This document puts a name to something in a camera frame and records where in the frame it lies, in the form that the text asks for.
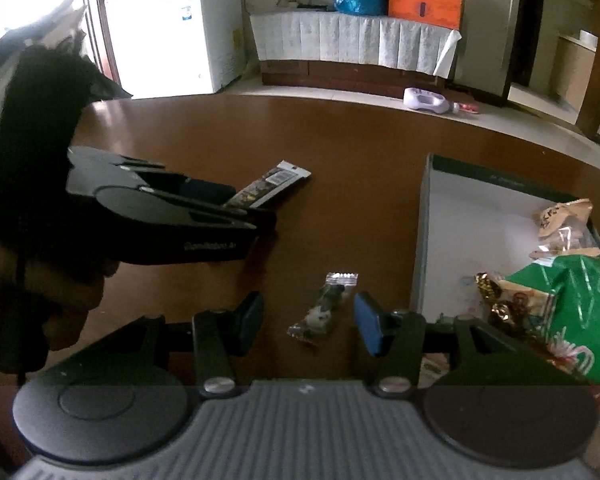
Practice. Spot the beige snack packet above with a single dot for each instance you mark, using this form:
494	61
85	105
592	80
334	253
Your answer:
527	297

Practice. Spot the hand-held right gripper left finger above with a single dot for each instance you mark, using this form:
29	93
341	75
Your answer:
250	317

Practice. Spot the white cardboard box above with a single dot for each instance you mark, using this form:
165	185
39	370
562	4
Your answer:
470	240

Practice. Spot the black fuzzy cloth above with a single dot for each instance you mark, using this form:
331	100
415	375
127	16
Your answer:
35	135

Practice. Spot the long white brown snack bar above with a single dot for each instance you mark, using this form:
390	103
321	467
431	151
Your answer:
275	180

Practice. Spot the cloth-covered TV stand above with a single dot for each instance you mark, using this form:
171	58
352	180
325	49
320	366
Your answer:
350	37

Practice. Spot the brown zigzag-edged snack packet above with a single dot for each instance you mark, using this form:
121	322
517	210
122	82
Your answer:
562	217

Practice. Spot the person's left hand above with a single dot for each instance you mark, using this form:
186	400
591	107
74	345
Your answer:
55	300

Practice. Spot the white purple bottle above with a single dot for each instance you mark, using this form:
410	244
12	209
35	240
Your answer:
425	100

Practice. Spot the small red packet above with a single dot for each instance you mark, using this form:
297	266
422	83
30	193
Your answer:
465	108

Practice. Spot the white black scooter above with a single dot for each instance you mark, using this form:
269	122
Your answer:
60	20

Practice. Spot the small clear candy packet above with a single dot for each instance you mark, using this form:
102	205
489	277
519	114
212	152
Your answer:
322	310

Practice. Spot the white chest freezer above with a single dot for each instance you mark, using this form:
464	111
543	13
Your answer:
170	35

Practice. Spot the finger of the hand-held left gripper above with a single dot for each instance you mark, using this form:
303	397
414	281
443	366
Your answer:
205	192
230	217

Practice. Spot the green snack bag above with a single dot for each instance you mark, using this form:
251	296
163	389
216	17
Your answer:
590	300

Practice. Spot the brown wooden television cabinet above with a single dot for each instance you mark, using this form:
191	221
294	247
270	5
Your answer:
350	77

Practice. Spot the clear wrapped snack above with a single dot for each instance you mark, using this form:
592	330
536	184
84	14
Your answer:
560	250

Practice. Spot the light wooden cabinet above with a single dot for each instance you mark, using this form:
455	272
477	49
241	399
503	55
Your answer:
572	75

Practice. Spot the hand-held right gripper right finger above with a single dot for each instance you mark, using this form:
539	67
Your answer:
367	320

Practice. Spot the gold wrapped candy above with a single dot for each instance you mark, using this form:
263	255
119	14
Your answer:
490	285

